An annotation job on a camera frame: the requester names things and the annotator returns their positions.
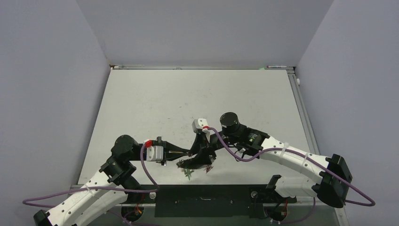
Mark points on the red key tag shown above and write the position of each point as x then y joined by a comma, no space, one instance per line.
208,168

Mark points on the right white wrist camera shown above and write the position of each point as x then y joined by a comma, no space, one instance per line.
200,126

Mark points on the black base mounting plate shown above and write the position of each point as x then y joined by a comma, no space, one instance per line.
253,201

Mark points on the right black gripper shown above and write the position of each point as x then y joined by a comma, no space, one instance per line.
202,147

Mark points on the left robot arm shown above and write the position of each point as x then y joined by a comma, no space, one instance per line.
111,184

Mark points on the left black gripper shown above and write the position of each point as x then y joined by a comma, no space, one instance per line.
171,151

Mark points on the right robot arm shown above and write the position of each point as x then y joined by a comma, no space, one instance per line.
327,178

